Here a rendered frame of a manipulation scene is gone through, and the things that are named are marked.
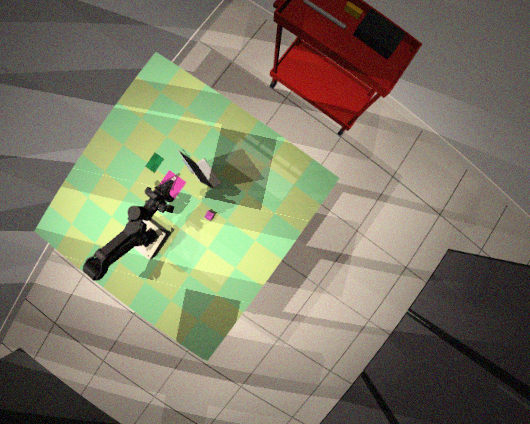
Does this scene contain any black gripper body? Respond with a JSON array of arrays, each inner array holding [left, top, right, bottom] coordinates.
[[144, 187, 175, 212]]

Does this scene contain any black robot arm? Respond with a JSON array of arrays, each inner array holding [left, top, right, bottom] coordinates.
[[83, 200, 175, 280]]

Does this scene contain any pink square mat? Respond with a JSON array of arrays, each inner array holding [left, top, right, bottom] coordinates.
[[159, 170, 186, 198]]

